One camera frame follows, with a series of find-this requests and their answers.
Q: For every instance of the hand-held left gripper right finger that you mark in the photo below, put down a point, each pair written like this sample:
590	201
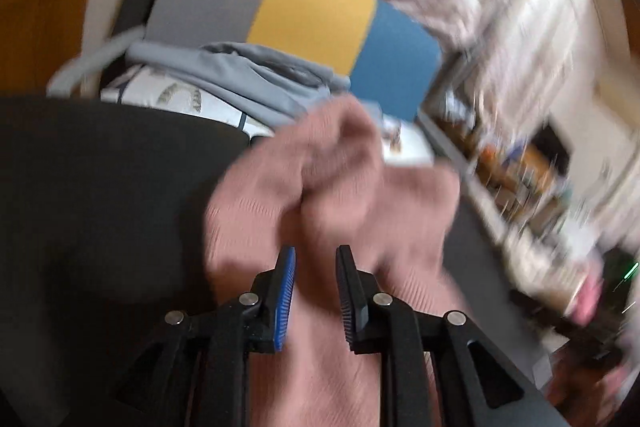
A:
346	302

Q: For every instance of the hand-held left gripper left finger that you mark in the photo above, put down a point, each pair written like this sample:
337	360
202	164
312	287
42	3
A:
284	302

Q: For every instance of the pink knit sweater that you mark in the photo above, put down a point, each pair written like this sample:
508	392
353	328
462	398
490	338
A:
325	187

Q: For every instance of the cluttered wooden desk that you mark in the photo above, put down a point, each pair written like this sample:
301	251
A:
520	177

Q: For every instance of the black monitor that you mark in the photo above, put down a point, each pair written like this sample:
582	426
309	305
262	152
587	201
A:
552	147

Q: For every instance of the grey-blue garment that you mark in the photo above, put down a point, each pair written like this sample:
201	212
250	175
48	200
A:
240	77

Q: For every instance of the white printed seat cushion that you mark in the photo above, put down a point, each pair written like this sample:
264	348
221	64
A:
165	94

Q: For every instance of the grey yellow blue chair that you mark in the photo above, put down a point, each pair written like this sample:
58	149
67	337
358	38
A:
310	17

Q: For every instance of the pink floral curtain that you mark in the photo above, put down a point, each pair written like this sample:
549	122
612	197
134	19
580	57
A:
540	32

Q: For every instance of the wooden wardrobe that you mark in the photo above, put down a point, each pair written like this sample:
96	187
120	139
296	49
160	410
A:
45	22

